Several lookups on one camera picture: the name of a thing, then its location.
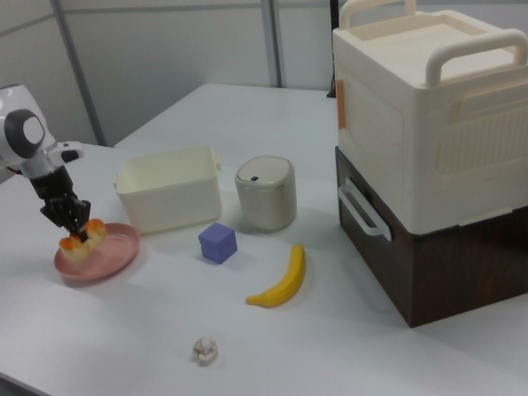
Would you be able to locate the purple cube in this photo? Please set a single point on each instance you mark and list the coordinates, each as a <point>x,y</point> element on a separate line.
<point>217,243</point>

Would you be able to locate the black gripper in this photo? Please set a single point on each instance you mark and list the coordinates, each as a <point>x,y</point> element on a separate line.
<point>51,187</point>

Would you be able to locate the dark brown wooden drawer cabinet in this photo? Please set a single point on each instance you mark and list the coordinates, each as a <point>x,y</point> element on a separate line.
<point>453,272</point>

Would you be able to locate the orange glazed bread loaf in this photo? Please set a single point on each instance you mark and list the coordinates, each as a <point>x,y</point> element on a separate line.
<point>92,239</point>

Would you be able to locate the cream rectangular plastic bin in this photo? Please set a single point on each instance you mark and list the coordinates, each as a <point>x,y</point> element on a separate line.
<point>169,198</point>

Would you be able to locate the yellow banana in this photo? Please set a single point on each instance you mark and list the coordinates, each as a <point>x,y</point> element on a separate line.
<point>284,284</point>

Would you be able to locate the crumpled paper ball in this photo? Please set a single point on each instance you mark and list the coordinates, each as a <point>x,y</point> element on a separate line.
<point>204,351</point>

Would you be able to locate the orange tape strip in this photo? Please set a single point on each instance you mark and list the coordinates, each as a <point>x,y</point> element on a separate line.
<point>341,105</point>

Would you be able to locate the small beige lidded trash can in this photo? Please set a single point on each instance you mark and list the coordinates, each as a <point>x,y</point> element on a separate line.
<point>266,194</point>

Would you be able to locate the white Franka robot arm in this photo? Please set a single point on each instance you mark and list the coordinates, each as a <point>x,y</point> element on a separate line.
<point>24,132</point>

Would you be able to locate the pink round plate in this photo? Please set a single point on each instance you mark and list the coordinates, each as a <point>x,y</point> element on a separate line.
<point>111,255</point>

